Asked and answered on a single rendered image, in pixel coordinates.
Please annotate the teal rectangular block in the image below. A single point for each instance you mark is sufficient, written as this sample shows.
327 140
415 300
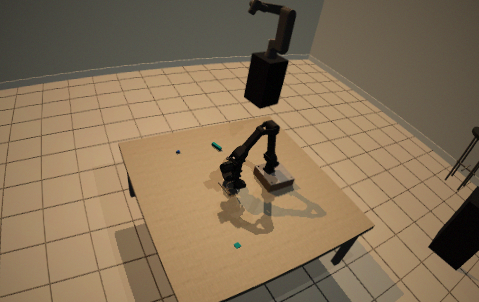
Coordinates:
216 146

